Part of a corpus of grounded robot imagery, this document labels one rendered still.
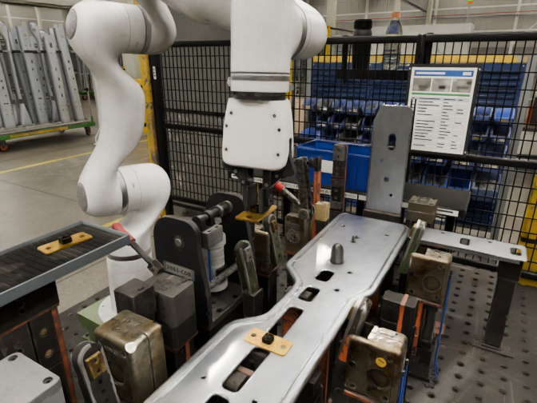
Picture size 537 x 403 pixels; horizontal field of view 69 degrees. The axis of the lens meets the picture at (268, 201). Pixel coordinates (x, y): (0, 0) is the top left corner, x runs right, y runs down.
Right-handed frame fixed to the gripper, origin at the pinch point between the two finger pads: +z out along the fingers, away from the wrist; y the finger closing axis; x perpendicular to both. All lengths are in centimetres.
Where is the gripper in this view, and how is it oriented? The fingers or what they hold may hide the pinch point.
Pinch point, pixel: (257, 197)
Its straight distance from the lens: 61.3
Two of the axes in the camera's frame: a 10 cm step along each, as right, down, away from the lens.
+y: 9.2, 1.4, -3.6
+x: 3.9, -2.7, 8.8
